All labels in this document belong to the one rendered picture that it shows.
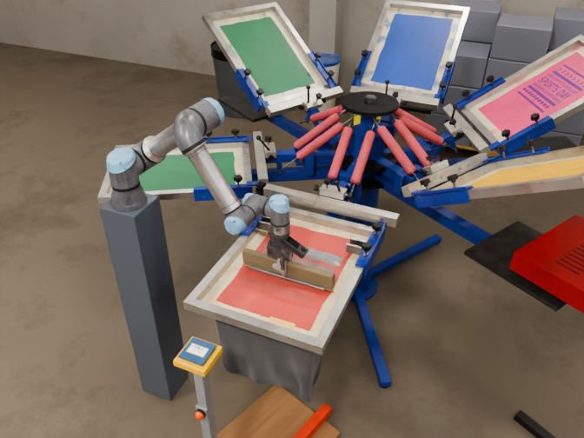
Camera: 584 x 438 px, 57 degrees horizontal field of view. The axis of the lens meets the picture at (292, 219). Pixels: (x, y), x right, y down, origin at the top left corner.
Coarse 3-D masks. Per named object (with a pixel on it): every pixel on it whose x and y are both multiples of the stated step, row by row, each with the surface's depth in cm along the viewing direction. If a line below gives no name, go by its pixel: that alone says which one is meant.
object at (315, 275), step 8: (248, 256) 227; (256, 256) 224; (264, 256) 223; (248, 264) 230; (256, 264) 228; (264, 264) 225; (272, 264) 223; (288, 264) 220; (296, 264) 219; (280, 272) 224; (288, 272) 222; (296, 272) 220; (304, 272) 218; (312, 272) 216; (320, 272) 215; (328, 272) 215; (304, 280) 221; (312, 280) 219; (320, 280) 217; (328, 280) 214; (328, 288) 217
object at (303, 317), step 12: (312, 240) 249; (324, 240) 249; (336, 240) 249; (348, 240) 249; (336, 252) 242; (312, 264) 235; (324, 264) 235; (336, 276) 228; (276, 300) 216; (312, 300) 216; (324, 300) 216; (264, 312) 211; (276, 312) 211; (288, 312) 211; (300, 312) 211; (312, 312) 211; (300, 324) 205; (312, 324) 205
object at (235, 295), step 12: (300, 228) 257; (264, 240) 249; (300, 240) 249; (264, 252) 242; (240, 276) 228; (228, 288) 222; (240, 288) 222; (216, 300) 216; (228, 300) 216; (240, 300) 216; (252, 300) 216; (264, 300) 216; (252, 312) 211
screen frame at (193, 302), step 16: (320, 224) 259; (336, 224) 255; (352, 224) 253; (240, 240) 243; (224, 256) 233; (352, 272) 225; (208, 288) 219; (352, 288) 217; (192, 304) 209; (208, 304) 209; (336, 304) 209; (224, 320) 205; (240, 320) 202; (256, 320) 202; (336, 320) 202; (272, 336) 199; (288, 336) 195; (304, 336) 195; (320, 336) 195; (320, 352) 192
